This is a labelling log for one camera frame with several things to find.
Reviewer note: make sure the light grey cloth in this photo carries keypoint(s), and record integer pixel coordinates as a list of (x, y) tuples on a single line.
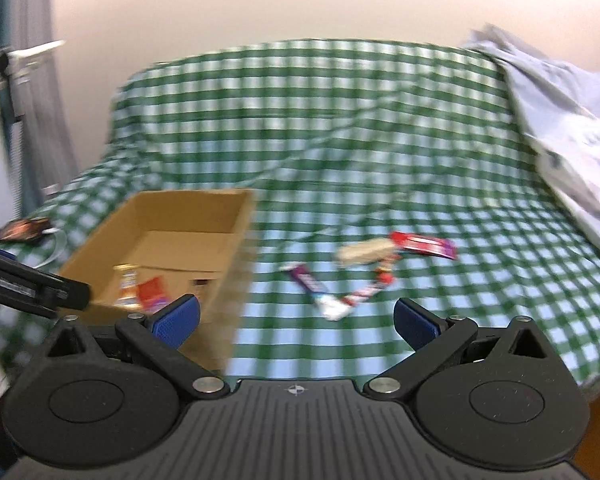
[(570, 125)]

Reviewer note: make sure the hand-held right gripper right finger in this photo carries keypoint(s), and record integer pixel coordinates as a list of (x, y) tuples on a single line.
[(415, 322)]

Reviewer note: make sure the cardboard box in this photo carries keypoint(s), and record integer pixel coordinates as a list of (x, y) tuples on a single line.
[(180, 210)]

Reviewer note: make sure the black garment steamer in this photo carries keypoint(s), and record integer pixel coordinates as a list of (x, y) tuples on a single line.
[(5, 80)]

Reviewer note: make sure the red white snack packet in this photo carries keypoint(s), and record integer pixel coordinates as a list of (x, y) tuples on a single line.
[(365, 294)]

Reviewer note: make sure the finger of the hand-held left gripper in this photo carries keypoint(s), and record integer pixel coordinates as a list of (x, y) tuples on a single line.
[(55, 292)]

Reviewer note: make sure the red purple snack packet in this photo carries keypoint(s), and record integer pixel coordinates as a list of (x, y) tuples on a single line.
[(425, 245)]

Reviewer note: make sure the long purple snack bar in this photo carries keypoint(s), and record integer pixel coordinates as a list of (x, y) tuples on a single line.
[(307, 281)]

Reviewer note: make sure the gold snack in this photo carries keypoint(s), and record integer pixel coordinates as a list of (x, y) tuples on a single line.
[(126, 287)]

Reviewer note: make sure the beige nut snack bar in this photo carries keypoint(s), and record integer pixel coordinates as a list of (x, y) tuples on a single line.
[(365, 252)]

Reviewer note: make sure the red square snack packet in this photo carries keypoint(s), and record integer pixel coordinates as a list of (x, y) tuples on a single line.
[(152, 292)]

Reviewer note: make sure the green checked cover cloth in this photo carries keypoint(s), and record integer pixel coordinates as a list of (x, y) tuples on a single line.
[(355, 135)]

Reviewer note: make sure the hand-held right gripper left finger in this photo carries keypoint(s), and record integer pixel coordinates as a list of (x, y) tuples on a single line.
[(177, 320)]

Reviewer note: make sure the small red candy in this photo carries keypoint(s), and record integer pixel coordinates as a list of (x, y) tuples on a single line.
[(386, 275)]

